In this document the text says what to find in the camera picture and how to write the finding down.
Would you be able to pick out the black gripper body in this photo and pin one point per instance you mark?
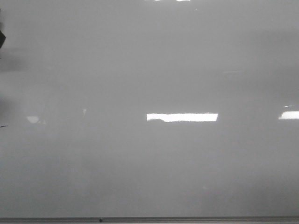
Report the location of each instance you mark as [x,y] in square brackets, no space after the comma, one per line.
[2,39]

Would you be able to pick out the white whiteboard with aluminium frame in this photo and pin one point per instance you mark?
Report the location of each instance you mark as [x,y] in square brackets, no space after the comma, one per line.
[149,108]

